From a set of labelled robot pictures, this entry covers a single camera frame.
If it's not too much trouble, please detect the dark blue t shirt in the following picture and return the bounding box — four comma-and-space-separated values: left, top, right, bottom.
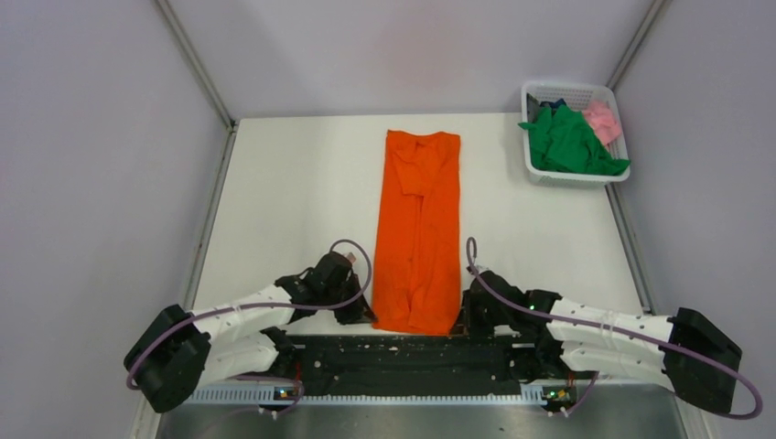
540, 99, 566, 110

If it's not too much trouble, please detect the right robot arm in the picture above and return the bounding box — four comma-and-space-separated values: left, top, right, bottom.
464, 271, 742, 414

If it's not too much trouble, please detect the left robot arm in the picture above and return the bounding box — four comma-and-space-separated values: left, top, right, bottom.
124, 251, 377, 413

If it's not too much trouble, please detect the orange t shirt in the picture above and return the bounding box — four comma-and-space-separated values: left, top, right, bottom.
372, 131, 462, 336

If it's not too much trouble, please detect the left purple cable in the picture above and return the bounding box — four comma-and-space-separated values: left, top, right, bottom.
125, 239, 373, 419

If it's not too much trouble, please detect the pink t shirt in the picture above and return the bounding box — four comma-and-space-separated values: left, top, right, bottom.
582, 100, 622, 145

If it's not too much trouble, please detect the white plastic basket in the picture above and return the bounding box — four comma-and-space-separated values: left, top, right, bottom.
521, 80, 631, 187

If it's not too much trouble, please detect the white cable duct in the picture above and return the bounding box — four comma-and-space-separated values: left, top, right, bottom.
185, 381, 571, 406

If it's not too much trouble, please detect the green t shirt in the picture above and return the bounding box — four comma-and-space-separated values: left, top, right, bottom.
519, 105, 631, 177

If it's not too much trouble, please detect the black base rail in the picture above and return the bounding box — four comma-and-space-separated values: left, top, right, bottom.
236, 333, 598, 402

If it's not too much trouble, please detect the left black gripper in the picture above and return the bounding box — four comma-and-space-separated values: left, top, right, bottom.
322, 273, 378, 325

